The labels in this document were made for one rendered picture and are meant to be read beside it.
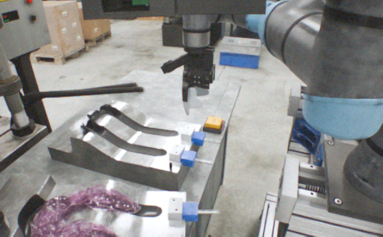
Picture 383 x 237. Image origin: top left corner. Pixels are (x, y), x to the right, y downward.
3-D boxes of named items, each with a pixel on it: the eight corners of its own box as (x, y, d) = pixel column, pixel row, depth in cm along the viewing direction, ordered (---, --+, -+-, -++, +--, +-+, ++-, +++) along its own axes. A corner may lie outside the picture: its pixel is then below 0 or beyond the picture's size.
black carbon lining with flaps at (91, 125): (181, 135, 92) (180, 113, 88) (163, 164, 79) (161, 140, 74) (99, 119, 101) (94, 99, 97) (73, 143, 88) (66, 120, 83)
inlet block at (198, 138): (221, 144, 89) (222, 131, 86) (218, 153, 85) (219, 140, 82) (185, 137, 92) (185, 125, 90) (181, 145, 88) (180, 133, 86)
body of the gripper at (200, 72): (209, 92, 73) (210, 51, 67) (180, 88, 76) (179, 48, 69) (215, 81, 80) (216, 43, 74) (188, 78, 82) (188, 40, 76)
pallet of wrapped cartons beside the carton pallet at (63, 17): (91, 51, 469) (83, -1, 421) (58, 67, 396) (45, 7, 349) (42, 46, 501) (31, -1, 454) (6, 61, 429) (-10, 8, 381)
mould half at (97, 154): (201, 144, 99) (201, 114, 92) (178, 194, 78) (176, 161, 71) (93, 122, 112) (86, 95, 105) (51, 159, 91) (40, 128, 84)
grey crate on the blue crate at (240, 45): (261, 48, 406) (262, 39, 398) (259, 56, 372) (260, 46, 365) (224, 45, 422) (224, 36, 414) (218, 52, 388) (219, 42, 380)
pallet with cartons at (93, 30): (111, 36, 561) (108, 2, 523) (94, 46, 491) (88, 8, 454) (66, 35, 578) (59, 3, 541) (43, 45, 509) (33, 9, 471)
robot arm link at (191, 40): (178, 32, 67) (188, 26, 74) (179, 48, 70) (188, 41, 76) (206, 34, 65) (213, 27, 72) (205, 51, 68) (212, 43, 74)
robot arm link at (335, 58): (333, 90, 31) (356, -1, 26) (397, 145, 21) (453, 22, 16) (274, 92, 31) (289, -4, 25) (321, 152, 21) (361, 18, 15)
